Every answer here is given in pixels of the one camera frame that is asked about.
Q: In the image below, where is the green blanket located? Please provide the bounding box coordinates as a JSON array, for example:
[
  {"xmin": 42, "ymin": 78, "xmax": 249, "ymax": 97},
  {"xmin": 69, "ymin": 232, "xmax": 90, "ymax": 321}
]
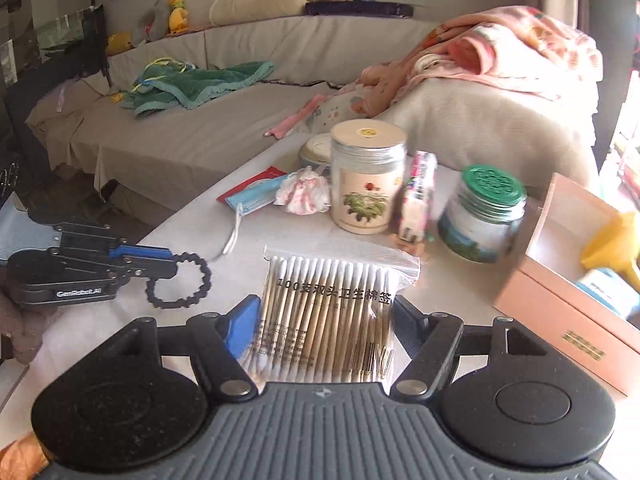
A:
[{"xmin": 119, "ymin": 59, "xmax": 277, "ymax": 119}]

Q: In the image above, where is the black spiral hair tie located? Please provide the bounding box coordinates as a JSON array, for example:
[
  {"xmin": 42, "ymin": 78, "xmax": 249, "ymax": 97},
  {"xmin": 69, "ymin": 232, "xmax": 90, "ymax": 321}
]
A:
[{"xmin": 145, "ymin": 251, "xmax": 213, "ymax": 310}]

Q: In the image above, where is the red packet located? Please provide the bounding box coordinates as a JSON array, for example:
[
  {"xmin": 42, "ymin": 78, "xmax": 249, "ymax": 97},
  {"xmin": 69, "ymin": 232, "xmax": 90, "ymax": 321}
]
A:
[{"xmin": 216, "ymin": 165, "xmax": 289, "ymax": 205}]

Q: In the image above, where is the blue and white tub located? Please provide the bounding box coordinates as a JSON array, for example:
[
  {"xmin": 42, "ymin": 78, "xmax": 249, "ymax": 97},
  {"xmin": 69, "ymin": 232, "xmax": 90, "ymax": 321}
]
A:
[{"xmin": 575, "ymin": 267, "xmax": 634, "ymax": 319}]

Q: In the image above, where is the glass jar with green lid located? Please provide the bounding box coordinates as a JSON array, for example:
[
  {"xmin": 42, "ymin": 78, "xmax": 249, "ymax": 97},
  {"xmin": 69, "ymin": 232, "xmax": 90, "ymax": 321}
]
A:
[{"xmin": 438, "ymin": 164, "xmax": 529, "ymax": 265}]

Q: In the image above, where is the black framed glass cabinet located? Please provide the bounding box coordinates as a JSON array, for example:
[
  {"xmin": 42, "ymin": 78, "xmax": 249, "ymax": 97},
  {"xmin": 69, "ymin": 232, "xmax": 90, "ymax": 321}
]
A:
[{"xmin": 0, "ymin": 0, "xmax": 110, "ymax": 196}]

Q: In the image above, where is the pink cloth strip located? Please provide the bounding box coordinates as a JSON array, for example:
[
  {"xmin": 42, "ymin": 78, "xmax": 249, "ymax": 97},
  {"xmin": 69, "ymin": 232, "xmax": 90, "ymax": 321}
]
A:
[{"xmin": 263, "ymin": 93, "xmax": 326, "ymax": 139}]

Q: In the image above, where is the grey plush toy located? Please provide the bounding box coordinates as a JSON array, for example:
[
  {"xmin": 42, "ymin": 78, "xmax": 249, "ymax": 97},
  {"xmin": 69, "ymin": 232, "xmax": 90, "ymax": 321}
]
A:
[{"xmin": 131, "ymin": 0, "xmax": 171, "ymax": 46}]

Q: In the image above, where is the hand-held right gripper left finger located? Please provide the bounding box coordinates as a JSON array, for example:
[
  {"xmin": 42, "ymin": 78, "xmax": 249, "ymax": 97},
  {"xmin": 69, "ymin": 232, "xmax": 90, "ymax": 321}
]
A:
[{"xmin": 112, "ymin": 294, "xmax": 263, "ymax": 403}]

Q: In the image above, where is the white round container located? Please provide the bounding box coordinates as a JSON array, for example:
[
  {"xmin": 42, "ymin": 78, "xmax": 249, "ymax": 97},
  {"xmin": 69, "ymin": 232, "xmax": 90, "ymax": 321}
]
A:
[{"xmin": 298, "ymin": 132, "xmax": 335, "ymax": 171}]

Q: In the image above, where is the beige sofa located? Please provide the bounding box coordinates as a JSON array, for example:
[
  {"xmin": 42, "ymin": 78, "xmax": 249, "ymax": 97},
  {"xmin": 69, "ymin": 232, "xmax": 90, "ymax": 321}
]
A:
[{"xmin": 25, "ymin": 7, "xmax": 602, "ymax": 212}]

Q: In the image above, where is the floral patterned pillow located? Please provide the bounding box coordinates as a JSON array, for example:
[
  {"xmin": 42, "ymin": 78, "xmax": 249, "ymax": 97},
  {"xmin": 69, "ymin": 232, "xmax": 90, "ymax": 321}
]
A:
[{"xmin": 300, "ymin": 82, "xmax": 382, "ymax": 137}]

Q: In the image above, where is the blue face mask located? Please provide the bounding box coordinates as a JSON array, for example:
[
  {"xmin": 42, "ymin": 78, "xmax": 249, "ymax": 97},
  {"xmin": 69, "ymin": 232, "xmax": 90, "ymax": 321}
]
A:
[{"xmin": 221, "ymin": 176, "xmax": 296, "ymax": 261}]

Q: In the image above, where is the yellow funnel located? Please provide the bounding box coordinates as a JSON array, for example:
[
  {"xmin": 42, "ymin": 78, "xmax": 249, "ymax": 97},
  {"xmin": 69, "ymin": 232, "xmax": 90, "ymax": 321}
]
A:
[{"xmin": 580, "ymin": 210, "xmax": 640, "ymax": 292}]

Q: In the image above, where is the tall jar with flower label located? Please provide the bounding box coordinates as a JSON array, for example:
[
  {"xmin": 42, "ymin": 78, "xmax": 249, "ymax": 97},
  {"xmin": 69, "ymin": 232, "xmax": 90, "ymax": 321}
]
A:
[{"xmin": 330, "ymin": 120, "xmax": 407, "ymax": 235}]

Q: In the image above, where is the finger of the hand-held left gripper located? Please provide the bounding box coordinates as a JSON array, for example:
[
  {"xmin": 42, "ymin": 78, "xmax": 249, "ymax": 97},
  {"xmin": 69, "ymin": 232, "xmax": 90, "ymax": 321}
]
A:
[
  {"xmin": 106, "ymin": 257, "xmax": 180, "ymax": 282},
  {"xmin": 50, "ymin": 221, "xmax": 174, "ymax": 264}
]

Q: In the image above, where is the colourful patterned packet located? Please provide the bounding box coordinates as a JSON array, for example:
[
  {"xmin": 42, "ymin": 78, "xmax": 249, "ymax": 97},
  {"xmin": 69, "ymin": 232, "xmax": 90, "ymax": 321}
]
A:
[{"xmin": 397, "ymin": 150, "xmax": 439, "ymax": 257}]

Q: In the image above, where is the white tablecloth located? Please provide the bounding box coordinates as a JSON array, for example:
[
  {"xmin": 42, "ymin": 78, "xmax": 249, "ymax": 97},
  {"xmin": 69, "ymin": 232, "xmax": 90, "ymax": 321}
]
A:
[{"xmin": 0, "ymin": 132, "xmax": 640, "ymax": 461}]

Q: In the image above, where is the pink printed blanket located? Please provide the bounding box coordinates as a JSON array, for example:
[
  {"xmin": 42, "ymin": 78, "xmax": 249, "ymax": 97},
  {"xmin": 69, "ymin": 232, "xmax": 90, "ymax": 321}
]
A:
[{"xmin": 359, "ymin": 5, "xmax": 604, "ymax": 117}]

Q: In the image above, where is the pink cardboard box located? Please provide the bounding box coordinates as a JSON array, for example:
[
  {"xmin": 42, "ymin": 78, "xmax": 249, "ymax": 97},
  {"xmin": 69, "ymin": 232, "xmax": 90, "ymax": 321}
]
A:
[{"xmin": 492, "ymin": 172, "xmax": 640, "ymax": 397}]

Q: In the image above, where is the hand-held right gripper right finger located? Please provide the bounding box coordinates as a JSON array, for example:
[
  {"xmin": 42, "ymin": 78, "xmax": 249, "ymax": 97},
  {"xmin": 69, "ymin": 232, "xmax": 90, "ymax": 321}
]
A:
[{"xmin": 389, "ymin": 296, "xmax": 539, "ymax": 404}]

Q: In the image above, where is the small yellow plush toy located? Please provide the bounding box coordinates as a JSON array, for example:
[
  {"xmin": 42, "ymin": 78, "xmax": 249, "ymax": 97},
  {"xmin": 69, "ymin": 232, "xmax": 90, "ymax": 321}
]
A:
[{"xmin": 104, "ymin": 32, "xmax": 135, "ymax": 56}]

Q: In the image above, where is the pink and white scrunchie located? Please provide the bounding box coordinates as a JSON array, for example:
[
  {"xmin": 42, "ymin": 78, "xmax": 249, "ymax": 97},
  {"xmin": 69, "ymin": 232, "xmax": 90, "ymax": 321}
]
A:
[{"xmin": 273, "ymin": 166, "xmax": 332, "ymax": 216}]

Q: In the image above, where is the bag of cotton swabs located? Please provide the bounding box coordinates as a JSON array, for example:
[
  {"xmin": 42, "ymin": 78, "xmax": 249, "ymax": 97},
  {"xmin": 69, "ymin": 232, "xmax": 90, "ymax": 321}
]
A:
[{"xmin": 239, "ymin": 244, "xmax": 423, "ymax": 392}]

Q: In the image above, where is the yellow duck plush toy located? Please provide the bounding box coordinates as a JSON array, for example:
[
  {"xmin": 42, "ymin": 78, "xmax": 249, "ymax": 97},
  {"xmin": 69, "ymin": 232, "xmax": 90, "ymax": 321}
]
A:
[{"xmin": 167, "ymin": 0, "xmax": 191, "ymax": 34}]

